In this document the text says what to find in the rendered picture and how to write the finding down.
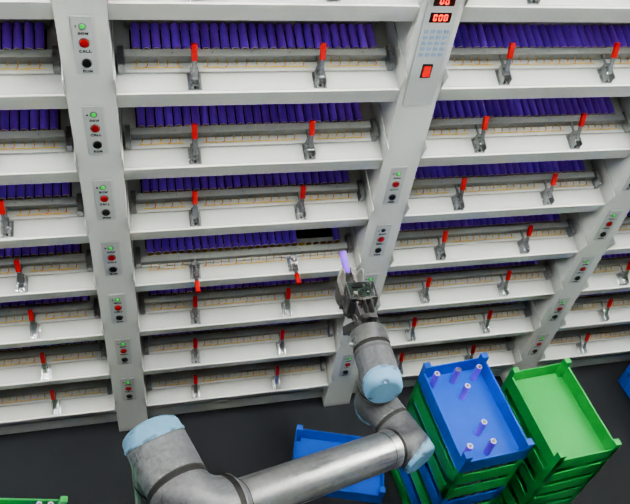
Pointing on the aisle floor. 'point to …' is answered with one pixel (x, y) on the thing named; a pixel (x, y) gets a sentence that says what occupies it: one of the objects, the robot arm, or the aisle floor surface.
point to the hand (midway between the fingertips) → (347, 273)
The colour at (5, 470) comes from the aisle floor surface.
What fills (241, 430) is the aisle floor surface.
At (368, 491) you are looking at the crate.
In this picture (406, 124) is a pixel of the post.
